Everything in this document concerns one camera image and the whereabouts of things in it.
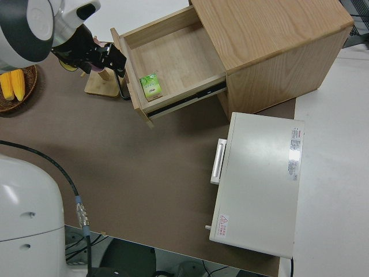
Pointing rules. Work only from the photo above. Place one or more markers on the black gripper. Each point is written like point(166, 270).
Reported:
point(83, 52)

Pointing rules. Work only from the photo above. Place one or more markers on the wooden drawer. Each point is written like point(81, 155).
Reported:
point(178, 57)

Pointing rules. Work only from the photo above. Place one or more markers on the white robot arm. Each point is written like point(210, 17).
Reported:
point(26, 29)

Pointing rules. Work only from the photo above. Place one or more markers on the wooden mug stand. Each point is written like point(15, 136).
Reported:
point(102, 85)

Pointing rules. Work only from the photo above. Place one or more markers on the green small carton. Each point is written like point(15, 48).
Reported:
point(151, 86)

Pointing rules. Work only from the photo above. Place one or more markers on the woven wicker basket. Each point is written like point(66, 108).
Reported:
point(30, 86)

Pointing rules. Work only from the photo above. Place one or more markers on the brown table mat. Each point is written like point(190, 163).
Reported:
point(129, 161)

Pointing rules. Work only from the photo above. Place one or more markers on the yellow corn cob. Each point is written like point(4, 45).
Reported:
point(18, 85)
point(6, 86)

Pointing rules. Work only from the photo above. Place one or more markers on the light wooden cabinet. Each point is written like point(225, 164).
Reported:
point(274, 43)

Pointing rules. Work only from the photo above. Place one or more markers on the white toaster oven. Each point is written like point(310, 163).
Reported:
point(256, 181)

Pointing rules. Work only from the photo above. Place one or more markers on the dark mesh panel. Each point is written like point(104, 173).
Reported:
point(359, 26)

